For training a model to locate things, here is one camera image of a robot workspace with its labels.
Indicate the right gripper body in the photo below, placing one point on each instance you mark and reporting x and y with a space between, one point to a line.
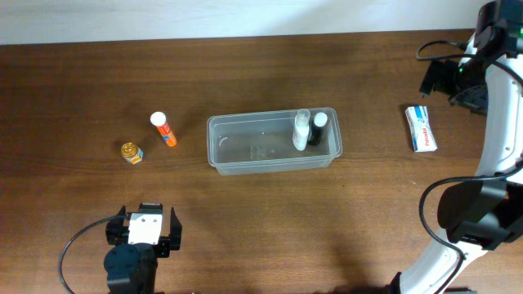
438 77

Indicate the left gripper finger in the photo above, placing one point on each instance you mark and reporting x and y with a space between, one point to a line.
122 212
175 231

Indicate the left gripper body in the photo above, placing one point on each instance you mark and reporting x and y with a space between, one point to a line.
115 233

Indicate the white blue medicine box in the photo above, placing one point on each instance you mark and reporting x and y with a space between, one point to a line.
420 130

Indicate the dark bottle white cap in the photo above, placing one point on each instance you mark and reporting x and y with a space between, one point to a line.
317 126

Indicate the white spray bottle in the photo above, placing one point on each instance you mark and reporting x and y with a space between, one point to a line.
301 129

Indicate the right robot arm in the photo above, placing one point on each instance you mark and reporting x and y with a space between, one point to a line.
468 216

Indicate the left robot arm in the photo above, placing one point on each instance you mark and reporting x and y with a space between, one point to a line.
131 268

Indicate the clear plastic container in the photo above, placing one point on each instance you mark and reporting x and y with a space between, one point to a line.
263 142

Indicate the small gold-lid balm jar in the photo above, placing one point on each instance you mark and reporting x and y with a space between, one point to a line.
131 152

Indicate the orange tablet tube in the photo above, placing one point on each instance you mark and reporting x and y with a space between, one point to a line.
159 120

